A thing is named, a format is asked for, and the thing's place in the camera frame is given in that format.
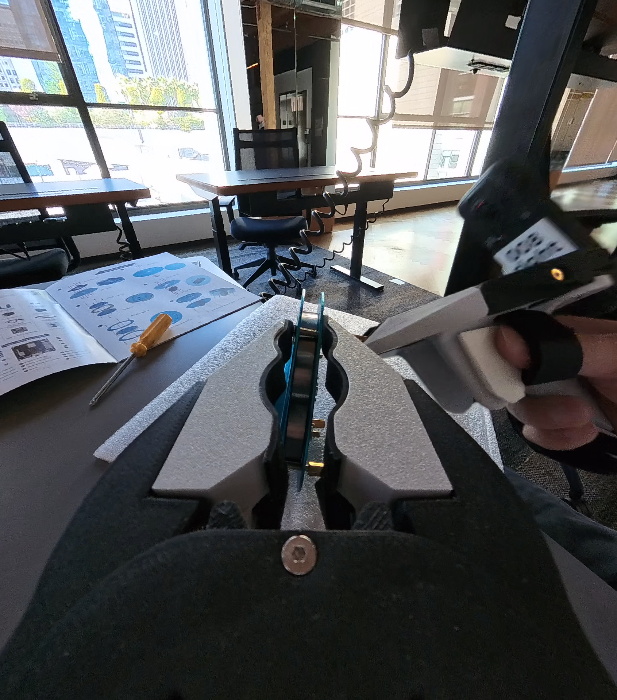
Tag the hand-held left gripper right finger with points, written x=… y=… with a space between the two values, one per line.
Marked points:
x=390 y=437

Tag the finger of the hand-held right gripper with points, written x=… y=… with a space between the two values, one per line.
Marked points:
x=428 y=325

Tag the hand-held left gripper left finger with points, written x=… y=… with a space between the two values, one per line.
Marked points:
x=215 y=437

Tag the blue round base plate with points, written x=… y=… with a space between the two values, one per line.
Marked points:
x=300 y=394

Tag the black metal desk leg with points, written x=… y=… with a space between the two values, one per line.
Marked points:
x=359 y=235
x=221 y=240

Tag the dark grey desk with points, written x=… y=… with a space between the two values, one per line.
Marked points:
x=23 y=492

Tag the wooden top desk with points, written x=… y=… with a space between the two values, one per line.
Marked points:
x=286 y=178

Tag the black desk column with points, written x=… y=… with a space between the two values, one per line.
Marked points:
x=527 y=82

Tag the white foam sheet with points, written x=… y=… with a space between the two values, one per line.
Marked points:
x=177 y=394

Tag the black chair base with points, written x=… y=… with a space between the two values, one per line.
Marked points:
x=267 y=227

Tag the printed instruction manual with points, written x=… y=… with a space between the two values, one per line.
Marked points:
x=40 y=339

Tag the person's dark trousers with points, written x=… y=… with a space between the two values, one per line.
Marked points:
x=587 y=547

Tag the black padded stool seat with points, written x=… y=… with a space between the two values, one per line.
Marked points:
x=7 y=270

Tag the brown wooden side table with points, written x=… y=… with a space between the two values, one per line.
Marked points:
x=40 y=191

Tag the large window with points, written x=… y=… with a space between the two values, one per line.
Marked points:
x=149 y=82

